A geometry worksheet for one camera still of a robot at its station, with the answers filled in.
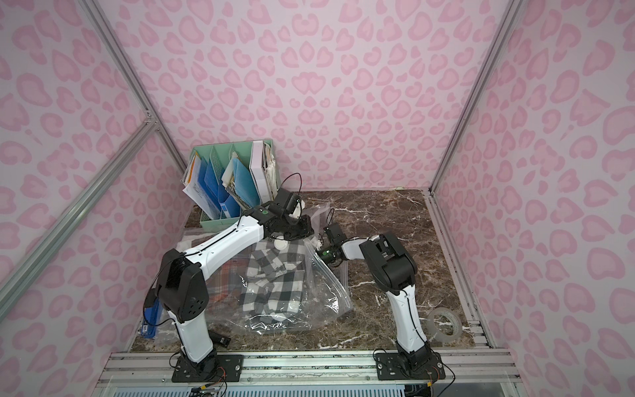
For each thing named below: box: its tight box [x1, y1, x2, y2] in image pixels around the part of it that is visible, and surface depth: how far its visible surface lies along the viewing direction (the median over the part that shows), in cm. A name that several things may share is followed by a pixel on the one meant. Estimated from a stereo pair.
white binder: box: [248, 139, 273, 204], surface depth 100 cm
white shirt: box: [176, 233, 216, 253], surface depth 100 cm
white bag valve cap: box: [273, 239, 289, 251], surface depth 95 cm
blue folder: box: [232, 157, 261, 209], surface depth 98 cm
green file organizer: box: [180, 138, 281, 232], surface depth 100 cm
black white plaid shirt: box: [238, 238, 307, 322], surface depth 89 cm
